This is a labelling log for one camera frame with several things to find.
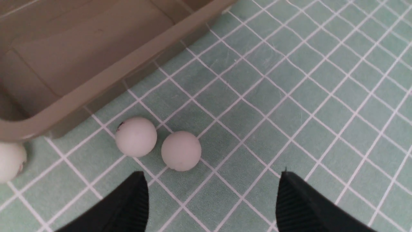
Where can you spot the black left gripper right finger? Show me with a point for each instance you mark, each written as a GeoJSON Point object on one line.
{"type": "Point", "coordinates": [301, 208]}

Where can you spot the white table-tennis ball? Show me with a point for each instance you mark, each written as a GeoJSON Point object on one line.
{"type": "Point", "coordinates": [13, 157]}
{"type": "Point", "coordinates": [181, 151]}
{"type": "Point", "coordinates": [136, 137]}

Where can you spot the brown plastic bin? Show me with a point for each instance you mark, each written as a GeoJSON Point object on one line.
{"type": "Point", "coordinates": [62, 60]}

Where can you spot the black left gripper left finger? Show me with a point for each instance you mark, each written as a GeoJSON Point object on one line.
{"type": "Point", "coordinates": [125, 209]}

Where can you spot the green checkered tablecloth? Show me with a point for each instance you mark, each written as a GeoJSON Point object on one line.
{"type": "Point", "coordinates": [318, 87]}

